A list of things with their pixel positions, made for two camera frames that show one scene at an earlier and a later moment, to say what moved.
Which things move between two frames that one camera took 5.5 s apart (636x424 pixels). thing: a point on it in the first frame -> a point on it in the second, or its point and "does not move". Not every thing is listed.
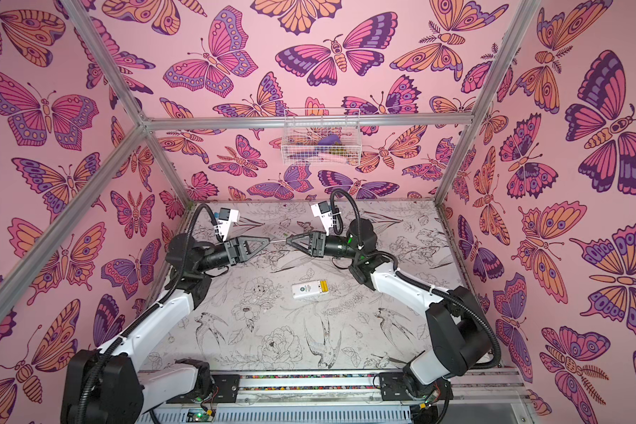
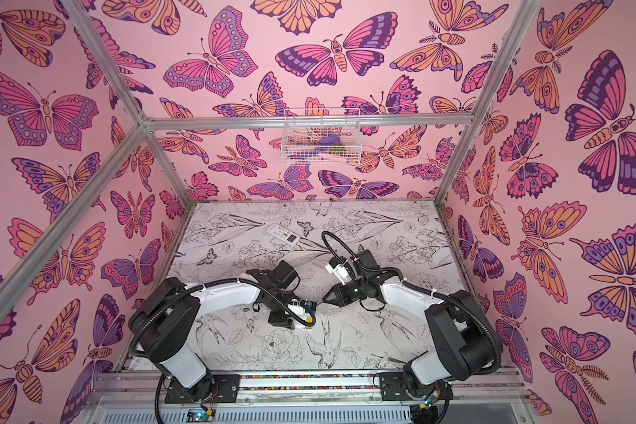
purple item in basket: [329, 140] does not move
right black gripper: [319, 244] -> [342, 291]
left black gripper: [230, 252] -> [283, 321]
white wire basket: [321, 136] does not move
